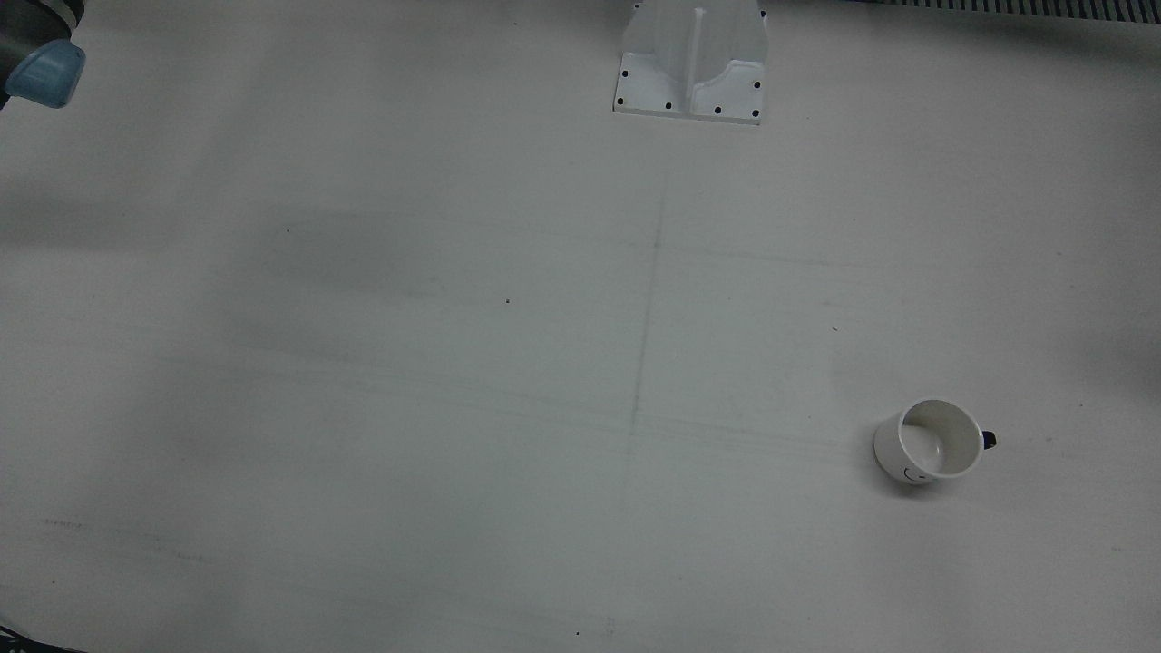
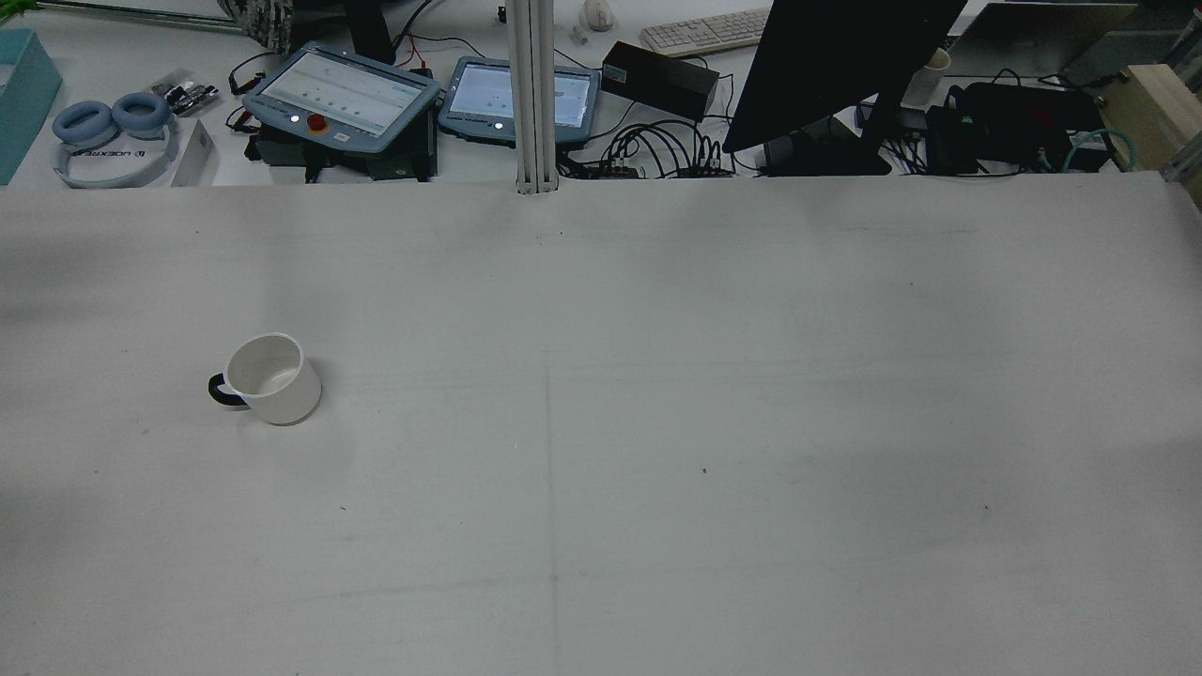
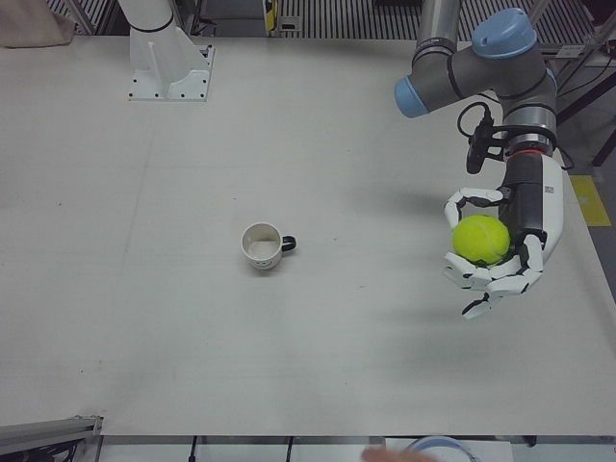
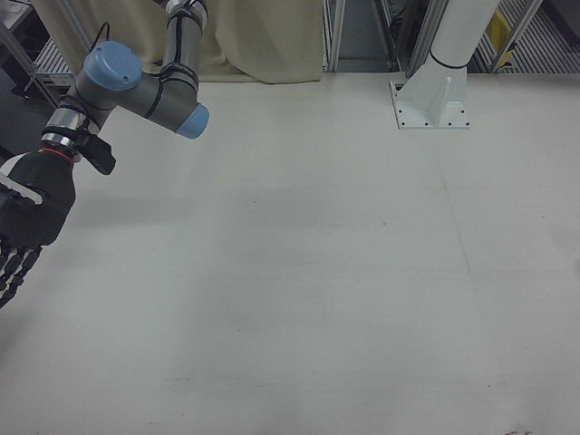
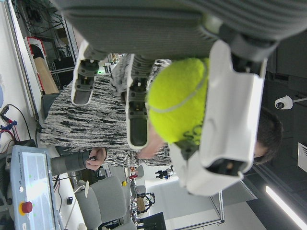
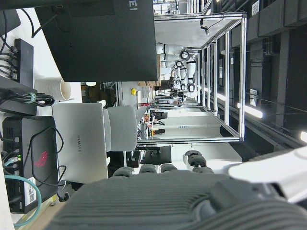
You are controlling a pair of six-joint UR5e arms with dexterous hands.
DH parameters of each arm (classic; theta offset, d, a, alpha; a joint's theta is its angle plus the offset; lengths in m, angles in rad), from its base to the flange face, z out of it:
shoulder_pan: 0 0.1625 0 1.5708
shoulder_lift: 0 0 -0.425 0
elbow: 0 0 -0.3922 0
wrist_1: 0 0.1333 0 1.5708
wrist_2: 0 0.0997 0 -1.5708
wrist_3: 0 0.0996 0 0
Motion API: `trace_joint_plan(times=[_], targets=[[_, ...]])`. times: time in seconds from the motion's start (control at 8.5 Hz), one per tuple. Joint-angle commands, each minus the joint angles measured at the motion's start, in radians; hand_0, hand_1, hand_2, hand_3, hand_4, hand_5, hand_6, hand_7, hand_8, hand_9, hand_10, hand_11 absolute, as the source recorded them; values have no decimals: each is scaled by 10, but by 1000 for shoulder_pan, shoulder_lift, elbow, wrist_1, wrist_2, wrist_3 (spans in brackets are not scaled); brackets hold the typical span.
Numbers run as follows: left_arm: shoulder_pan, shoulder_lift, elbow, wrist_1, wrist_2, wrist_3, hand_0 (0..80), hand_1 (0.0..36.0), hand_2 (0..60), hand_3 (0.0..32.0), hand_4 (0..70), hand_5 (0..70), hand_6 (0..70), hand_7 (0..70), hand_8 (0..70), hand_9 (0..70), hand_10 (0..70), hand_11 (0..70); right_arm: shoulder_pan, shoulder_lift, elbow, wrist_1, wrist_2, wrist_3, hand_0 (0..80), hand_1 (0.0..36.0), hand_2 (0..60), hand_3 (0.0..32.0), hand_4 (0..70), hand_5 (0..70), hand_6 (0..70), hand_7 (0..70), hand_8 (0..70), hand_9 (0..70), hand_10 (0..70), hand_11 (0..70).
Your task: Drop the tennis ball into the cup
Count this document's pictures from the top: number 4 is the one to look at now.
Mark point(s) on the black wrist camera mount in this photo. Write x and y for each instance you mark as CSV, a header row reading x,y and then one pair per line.
x,y
97,151

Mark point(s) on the white pillar with base plate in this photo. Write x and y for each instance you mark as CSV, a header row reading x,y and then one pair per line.
x,y
446,59

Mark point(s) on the grey UR5e robot arm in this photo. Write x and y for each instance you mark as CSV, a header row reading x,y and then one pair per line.
x,y
149,86

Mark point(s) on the black dexterous robot hand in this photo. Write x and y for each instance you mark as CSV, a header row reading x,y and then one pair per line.
x,y
41,199

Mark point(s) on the yellow tag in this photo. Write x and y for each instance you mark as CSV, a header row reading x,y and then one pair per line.
x,y
498,28

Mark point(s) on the grey metal shelf rack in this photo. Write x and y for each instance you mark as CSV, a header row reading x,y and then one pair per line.
x,y
43,59

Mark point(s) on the beige curtain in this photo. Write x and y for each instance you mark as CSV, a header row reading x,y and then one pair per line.
x,y
254,36

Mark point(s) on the aluminium frame structure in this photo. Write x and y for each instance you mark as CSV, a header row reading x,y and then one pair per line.
x,y
362,31

